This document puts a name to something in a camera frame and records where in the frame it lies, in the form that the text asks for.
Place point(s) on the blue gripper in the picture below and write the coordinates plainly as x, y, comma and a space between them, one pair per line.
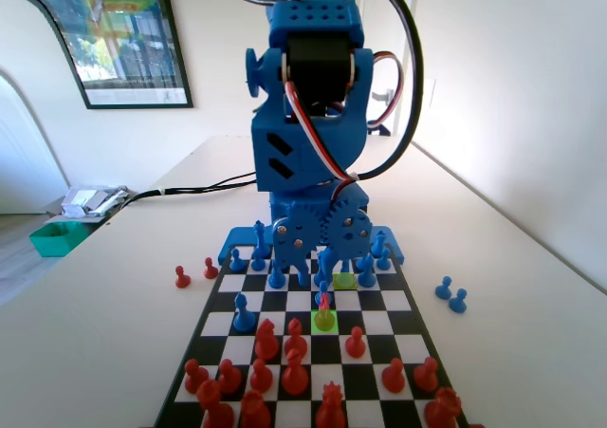
295, 231

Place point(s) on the red chess knight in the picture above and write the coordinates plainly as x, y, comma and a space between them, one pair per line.
266, 340
325, 307

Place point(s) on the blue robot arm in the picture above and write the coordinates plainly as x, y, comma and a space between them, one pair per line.
313, 20

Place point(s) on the blue chess rook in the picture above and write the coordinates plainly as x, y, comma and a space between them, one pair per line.
379, 242

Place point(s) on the blue chess pawn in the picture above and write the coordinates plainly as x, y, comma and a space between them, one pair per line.
383, 261
458, 302
257, 263
324, 288
443, 289
236, 261

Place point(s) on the blue chess bishop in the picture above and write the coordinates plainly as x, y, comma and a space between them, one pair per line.
366, 273

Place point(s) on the group of blue chess pieces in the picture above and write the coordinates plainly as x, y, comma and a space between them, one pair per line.
226, 247

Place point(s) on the red chess bishop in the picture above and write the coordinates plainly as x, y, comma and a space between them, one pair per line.
295, 376
296, 335

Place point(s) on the red chess pawn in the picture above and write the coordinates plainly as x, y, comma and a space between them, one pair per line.
229, 378
210, 269
427, 375
393, 376
195, 376
261, 376
355, 342
181, 278

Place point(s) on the red chess queen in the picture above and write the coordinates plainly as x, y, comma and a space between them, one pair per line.
330, 409

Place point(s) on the red chess rook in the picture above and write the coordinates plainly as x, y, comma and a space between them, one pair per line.
256, 411
443, 408

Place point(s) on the black white chessboard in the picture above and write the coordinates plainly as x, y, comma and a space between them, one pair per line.
384, 323

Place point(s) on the blue pawn left of centre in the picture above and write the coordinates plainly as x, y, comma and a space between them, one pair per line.
242, 311

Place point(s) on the white paper stack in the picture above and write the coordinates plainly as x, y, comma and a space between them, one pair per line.
90, 198

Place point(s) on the green plastic bin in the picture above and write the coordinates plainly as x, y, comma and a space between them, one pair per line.
57, 240

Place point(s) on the framed map poster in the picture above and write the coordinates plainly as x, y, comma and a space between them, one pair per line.
123, 29

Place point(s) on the white arched panel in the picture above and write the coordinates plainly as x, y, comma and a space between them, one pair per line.
28, 43

